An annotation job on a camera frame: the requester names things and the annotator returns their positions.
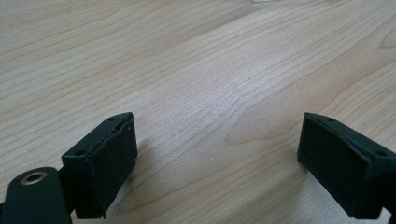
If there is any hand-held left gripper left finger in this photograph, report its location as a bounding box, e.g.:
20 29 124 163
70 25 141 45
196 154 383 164
61 111 138 219

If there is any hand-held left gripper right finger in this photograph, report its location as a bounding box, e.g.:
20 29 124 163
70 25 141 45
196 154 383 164
297 112 396 220

